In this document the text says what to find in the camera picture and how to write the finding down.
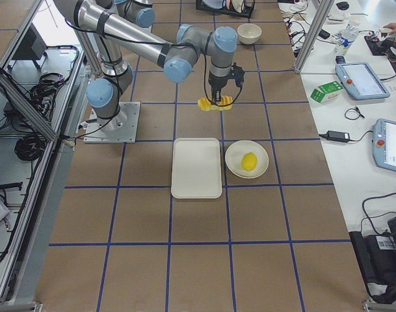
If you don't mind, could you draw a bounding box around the green white carton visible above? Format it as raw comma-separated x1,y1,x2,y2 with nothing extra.
310,81,343,103

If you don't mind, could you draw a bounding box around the cream round plate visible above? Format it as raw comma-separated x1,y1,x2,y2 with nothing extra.
225,140,269,179

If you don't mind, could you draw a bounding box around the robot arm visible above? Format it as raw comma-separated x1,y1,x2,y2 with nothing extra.
55,1,244,111
114,0,155,29

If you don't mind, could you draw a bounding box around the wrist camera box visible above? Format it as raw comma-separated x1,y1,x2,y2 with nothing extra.
231,63,244,88

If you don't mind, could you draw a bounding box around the white bowl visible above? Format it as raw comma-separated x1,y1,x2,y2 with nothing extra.
237,23,262,45

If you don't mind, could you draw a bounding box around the black equipment case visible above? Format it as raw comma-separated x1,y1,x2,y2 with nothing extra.
349,217,396,304

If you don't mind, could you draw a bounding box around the clear plastic bottle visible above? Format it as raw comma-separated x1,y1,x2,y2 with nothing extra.
333,17,360,56

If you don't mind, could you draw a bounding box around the blue teach pendant near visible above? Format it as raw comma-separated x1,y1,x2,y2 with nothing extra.
372,118,396,172

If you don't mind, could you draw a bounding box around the person forearm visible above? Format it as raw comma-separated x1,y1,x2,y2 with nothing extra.
383,22,396,34

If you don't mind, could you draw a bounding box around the yellow toy lemon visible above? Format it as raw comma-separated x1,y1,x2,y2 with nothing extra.
241,152,257,172

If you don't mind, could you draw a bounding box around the black power adapter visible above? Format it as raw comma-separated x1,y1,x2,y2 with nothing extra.
326,130,350,143

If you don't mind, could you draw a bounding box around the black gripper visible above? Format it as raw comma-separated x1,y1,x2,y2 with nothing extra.
208,63,233,105

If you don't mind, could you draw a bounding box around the cream plate in rack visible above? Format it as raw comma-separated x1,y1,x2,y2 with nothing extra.
231,0,246,13

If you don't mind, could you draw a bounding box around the blue plate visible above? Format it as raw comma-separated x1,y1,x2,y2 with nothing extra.
202,0,224,10

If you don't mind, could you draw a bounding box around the black dish rack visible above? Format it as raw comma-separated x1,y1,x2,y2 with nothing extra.
195,1,256,18

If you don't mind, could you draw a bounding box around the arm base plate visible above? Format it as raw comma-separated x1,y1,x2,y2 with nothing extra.
83,101,141,144

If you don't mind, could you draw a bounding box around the small black cable loop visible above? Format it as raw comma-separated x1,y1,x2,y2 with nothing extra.
343,105,365,120

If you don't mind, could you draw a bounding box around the white rectangular tray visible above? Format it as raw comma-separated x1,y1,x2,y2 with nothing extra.
171,138,222,199

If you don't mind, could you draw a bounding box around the black cable bundle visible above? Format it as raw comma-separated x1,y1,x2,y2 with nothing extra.
14,131,46,162

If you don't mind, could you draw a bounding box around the blue teach pendant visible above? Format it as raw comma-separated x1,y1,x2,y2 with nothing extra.
372,118,396,172
335,62,390,100

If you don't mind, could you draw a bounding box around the aluminium frame post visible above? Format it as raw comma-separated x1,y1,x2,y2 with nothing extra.
294,0,334,73

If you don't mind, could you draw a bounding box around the blue teach pendant far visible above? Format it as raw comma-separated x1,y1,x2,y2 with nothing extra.
335,62,390,100

